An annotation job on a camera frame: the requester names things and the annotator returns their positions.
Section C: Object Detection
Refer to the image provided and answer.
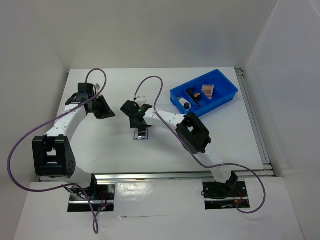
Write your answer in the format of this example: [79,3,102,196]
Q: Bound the clear sheet black swatches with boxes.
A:
[133,126,149,141]

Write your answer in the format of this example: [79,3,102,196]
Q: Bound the white oval makeup container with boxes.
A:
[177,97,189,107]

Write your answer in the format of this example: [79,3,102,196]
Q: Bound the clear bottle black cap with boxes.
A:
[183,102,191,110]

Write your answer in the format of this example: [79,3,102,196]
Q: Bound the thin black makeup brush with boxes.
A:
[194,97,202,109]

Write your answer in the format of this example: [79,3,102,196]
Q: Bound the brown eyeshadow palette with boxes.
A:
[202,84,215,96]

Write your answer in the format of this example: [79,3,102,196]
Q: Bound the black fan makeup brush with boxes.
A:
[186,88,195,97]

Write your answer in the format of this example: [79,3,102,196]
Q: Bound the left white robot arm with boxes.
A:
[32,83,116,200]

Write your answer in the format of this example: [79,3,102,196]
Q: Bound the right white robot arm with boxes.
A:
[120,100,238,196]

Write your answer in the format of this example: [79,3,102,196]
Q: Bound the blue plastic organizer bin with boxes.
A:
[170,69,238,117]

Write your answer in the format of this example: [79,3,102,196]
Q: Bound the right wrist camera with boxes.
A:
[134,95,147,105]

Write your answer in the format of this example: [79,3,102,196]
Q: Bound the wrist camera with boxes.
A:
[94,83,101,92]
[134,95,147,105]

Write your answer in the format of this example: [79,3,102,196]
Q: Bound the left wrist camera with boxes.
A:
[94,83,101,92]

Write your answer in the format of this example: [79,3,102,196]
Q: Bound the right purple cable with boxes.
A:
[134,76,267,215]

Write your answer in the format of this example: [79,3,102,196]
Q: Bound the purple cable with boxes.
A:
[6,68,111,236]
[134,76,267,215]

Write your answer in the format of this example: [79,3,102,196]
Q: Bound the aluminium rail front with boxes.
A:
[39,169,275,183]

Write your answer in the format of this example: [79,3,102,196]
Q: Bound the aluminium rail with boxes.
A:
[39,169,275,183]
[234,68,276,178]

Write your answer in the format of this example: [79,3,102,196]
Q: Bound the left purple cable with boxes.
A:
[6,68,111,236]

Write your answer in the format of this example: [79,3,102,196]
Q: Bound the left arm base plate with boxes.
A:
[67,183,116,213]

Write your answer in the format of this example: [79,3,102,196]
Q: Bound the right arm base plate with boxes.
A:
[201,181,251,210]

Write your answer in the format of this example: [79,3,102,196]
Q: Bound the aluminium rail right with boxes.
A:
[234,68,276,178]

